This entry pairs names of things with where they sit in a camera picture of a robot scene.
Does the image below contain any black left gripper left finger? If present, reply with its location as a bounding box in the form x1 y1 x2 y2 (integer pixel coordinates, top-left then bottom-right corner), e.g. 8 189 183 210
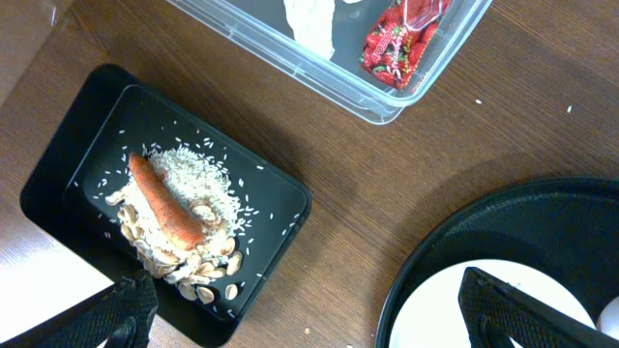
0 269 160 348

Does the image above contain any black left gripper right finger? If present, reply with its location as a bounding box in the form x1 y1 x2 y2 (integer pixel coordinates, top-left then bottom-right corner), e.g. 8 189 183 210
458 267 618 348

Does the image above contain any orange carrot piece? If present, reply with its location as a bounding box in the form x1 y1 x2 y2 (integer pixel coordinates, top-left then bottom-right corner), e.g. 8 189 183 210
129 154 202 250

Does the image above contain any red strawberry snack wrapper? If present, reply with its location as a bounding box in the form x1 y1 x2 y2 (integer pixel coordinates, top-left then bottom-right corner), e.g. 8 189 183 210
359 0 451 90

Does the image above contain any white tissue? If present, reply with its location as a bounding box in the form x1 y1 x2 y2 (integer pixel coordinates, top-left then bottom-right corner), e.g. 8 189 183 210
283 0 367 60

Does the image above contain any light grey plate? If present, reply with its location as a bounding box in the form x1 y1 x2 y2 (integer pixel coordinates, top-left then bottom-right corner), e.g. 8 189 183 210
389 259 596 348

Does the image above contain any white pink bowl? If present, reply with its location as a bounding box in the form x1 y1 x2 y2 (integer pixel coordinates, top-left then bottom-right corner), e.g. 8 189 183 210
596 297 619 340

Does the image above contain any round black tray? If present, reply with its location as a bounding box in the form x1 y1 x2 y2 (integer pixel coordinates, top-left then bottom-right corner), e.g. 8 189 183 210
374 178 618 348

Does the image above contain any black rectangular food bin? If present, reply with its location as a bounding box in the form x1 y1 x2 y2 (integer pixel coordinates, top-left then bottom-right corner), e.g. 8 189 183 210
20 64 311 347

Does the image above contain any pile of rice and seeds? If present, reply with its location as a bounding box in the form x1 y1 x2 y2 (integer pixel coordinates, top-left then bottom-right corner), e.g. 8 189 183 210
72 137 301 306

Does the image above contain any clear plastic bin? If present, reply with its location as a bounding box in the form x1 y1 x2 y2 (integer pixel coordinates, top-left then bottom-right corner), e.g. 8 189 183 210
175 0 490 125

